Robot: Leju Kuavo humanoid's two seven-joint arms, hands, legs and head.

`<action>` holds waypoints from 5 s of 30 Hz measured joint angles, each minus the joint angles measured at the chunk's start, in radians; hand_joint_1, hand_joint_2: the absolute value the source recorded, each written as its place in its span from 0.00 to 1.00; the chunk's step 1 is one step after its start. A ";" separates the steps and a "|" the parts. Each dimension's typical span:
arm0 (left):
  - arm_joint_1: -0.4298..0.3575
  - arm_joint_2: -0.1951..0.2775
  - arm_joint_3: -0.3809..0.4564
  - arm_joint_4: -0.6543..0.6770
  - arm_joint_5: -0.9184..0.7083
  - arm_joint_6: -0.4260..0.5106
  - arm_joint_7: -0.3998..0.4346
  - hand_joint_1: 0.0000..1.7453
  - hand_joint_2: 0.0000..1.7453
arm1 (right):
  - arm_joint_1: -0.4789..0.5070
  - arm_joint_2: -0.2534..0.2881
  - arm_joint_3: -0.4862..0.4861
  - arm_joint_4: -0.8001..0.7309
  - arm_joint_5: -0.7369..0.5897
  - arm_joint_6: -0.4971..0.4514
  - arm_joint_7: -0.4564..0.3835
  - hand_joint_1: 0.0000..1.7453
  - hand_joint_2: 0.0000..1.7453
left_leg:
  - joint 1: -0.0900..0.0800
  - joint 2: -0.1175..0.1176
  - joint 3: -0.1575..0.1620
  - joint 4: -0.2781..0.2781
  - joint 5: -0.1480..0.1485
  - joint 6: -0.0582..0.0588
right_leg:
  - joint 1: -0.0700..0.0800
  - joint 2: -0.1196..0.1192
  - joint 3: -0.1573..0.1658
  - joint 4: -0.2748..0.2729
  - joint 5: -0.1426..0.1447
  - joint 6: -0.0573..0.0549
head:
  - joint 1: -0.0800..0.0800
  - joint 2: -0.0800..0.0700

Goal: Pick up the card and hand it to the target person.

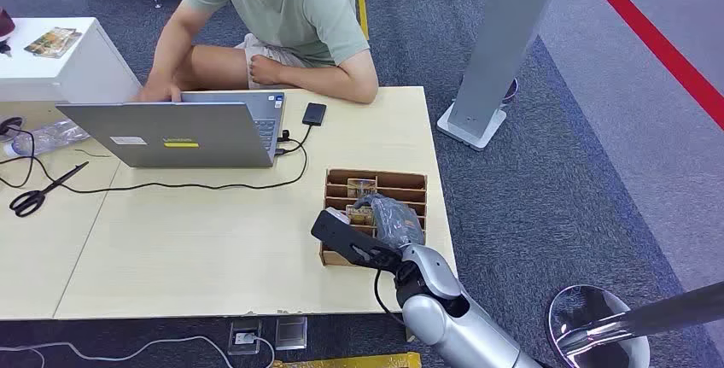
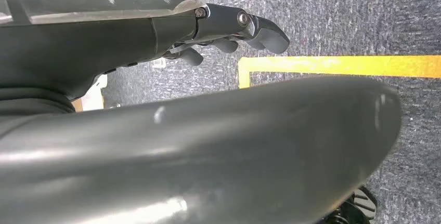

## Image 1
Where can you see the person's left hand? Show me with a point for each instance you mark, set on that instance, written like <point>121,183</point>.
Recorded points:
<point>266,70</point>

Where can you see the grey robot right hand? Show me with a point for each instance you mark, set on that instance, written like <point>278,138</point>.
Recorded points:
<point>396,224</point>

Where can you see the person's right hand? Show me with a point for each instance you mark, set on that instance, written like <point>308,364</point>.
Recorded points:
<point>161,93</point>

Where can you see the person's left forearm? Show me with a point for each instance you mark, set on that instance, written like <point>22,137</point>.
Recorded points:
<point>333,81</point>

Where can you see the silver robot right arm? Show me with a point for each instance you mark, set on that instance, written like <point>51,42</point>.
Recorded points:
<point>447,320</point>

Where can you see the person's right forearm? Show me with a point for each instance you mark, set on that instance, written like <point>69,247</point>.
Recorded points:
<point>164,60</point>

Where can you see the wooden card holder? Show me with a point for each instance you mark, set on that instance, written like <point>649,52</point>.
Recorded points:
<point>401,181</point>

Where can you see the printed card in holder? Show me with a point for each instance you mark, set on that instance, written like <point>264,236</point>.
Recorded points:
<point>362,188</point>

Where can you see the person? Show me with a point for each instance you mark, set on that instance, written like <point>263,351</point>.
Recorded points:
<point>283,9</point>

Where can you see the grey laptop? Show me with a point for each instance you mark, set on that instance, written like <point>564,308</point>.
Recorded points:
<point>169,133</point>

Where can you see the black external drive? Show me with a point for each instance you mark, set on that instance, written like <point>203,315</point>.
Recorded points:
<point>314,113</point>

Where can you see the white cabinet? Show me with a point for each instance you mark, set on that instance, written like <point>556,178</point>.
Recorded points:
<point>85,74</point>

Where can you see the yellow floor tape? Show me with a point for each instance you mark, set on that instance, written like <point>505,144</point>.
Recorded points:
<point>362,15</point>

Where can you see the clear plastic bottle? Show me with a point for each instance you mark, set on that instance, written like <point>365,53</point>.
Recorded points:
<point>51,136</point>

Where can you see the stack of printed cards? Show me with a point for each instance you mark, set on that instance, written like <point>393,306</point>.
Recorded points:
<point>54,42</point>

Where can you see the yellow floor object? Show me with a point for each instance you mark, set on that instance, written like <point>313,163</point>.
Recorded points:
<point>350,362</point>

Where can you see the metal floor plate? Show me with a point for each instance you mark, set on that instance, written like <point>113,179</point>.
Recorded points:
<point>291,332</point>

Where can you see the black round object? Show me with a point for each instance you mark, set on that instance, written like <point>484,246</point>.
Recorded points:
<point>8,127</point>

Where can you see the small black object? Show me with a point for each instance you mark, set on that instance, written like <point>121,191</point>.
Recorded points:
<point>4,47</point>

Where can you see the dark red object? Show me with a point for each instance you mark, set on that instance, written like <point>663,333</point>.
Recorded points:
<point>4,23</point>

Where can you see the black scissors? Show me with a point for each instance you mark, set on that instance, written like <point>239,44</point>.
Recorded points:
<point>28,201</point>

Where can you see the dark round floor base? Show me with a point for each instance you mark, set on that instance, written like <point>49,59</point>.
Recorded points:
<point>512,91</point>

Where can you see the floor power socket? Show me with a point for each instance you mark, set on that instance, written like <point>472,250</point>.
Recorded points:
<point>245,338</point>

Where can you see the grey floor-standing pillar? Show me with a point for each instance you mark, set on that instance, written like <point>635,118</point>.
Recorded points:
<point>498,43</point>

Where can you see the red barrier belt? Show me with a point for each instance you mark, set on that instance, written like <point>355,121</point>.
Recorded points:
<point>656,43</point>

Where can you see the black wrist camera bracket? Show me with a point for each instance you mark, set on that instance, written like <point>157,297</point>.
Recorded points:
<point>345,238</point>

